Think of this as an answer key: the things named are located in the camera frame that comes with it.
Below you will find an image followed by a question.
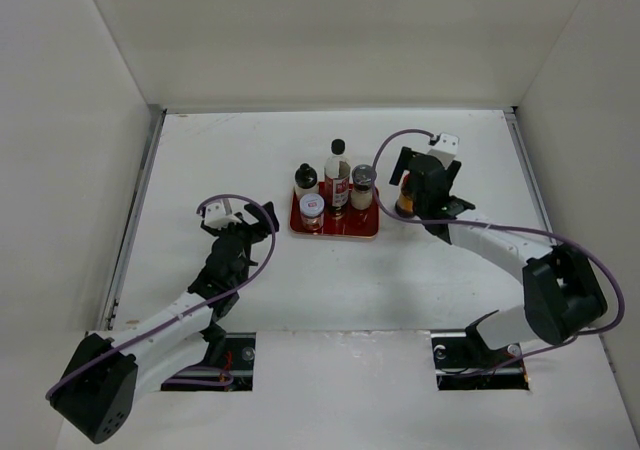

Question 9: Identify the amber orange label bottle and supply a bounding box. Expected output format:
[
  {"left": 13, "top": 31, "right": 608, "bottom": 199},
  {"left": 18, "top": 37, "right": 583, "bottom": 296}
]
[{"left": 394, "top": 174, "right": 415, "bottom": 219}]

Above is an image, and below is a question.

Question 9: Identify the grinder jar dark lid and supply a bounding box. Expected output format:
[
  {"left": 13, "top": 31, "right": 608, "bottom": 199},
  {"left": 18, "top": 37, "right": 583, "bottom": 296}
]
[{"left": 350, "top": 164, "right": 375, "bottom": 211}]

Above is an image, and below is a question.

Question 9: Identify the small jar white lid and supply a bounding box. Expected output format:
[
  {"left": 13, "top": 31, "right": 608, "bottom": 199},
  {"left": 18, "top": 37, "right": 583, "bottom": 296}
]
[{"left": 299, "top": 193, "right": 325, "bottom": 232}]

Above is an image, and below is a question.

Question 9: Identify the white bottle black cap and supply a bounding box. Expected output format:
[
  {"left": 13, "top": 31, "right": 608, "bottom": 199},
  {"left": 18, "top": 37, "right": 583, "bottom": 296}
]
[{"left": 294, "top": 163, "right": 319, "bottom": 201}]

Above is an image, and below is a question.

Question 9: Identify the red label tall bottle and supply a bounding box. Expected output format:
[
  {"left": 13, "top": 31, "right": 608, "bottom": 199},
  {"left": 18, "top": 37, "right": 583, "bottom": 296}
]
[{"left": 324, "top": 139, "right": 351, "bottom": 216}]

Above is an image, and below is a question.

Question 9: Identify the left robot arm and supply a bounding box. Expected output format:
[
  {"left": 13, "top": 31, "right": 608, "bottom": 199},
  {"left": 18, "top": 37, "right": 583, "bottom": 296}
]
[{"left": 46, "top": 194, "right": 279, "bottom": 444}]

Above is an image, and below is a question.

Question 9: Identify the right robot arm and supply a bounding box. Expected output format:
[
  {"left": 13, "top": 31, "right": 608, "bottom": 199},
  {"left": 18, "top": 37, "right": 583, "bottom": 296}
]
[{"left": 390, "top": 147, "right": 608, "bottom": 366}]

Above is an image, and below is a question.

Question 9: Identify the red lacquer tray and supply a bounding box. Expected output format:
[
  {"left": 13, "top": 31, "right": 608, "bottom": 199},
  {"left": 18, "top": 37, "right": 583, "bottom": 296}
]
[{"left": 289, "top": 186, "right": 380, "bottom": 239}]

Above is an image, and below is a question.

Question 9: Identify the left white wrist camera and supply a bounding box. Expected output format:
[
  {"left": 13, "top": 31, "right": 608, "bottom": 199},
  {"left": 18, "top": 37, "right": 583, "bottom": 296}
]
[{"left": 203, "top": 198, "right": 240, "bottom": 223}]

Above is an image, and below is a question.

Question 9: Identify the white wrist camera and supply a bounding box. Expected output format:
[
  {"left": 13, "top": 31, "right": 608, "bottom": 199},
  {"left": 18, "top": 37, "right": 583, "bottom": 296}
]
[
  {"left": 428, "top": 133, "right": 459, "bottom": 168},
  {"left": 203, "top": 198, "right": 240, "bottom": 223}
]

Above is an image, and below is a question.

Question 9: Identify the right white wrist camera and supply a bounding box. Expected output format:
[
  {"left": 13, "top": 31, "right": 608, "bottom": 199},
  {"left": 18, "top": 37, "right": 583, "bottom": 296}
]
[{"left": 428, "top": 133, "right": 459, "bottom": 168}]

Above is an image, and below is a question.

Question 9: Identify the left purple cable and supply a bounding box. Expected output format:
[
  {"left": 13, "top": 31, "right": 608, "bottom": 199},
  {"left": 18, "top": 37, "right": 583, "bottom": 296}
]
[{"left": 44, "top": 193, "right": 279, "bottom": 404}]

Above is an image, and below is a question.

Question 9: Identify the purple cable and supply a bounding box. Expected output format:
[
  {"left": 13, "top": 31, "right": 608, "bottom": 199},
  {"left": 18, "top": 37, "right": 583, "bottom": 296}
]
[
  {"left": 371, "top": 128, "right": 626, "bottom": 377},
  {"left": 44, "top": 193, "right": 279, "bottom": 404}
]

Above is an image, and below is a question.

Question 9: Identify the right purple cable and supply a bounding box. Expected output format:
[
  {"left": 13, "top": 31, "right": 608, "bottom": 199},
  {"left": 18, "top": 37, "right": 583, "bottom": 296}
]
[{"left": 371, "top": 128, "right": 626, "bottom": 377}]

